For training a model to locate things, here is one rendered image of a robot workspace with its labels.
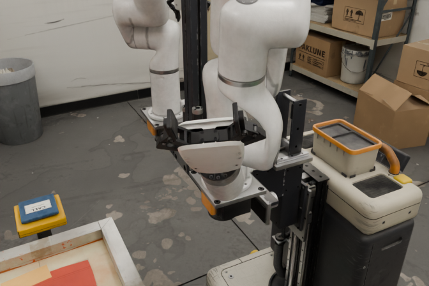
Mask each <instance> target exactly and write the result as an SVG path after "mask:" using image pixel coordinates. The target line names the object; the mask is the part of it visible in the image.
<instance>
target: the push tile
mask: <svg viewBox="0 0 429 286"><path fill-rule="evenodd" d="M18 205H19V212H20V219H21V223H22V224H25V223H28V222H32V221H35V220H39V219H42V218H46V217H48V216H52V215H56V214H59V210H58V208H57V204H56V200H55V198H54V194H53V193H51V194H49V195H44V196H42V197H37V198H35V199H30V200H26V201H23V202H19V203H18Z"/></svg>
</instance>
